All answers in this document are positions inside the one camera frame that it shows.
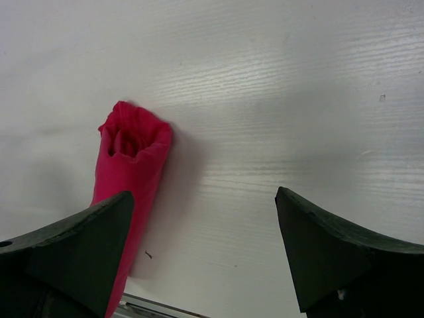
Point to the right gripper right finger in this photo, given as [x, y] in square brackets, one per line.
[340, 269]

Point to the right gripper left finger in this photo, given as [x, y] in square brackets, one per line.
[68, 268]

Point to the pink t shirt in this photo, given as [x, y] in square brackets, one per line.
[133, 149]

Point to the aluminium mounting rail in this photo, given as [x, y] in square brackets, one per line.
[137, 307]

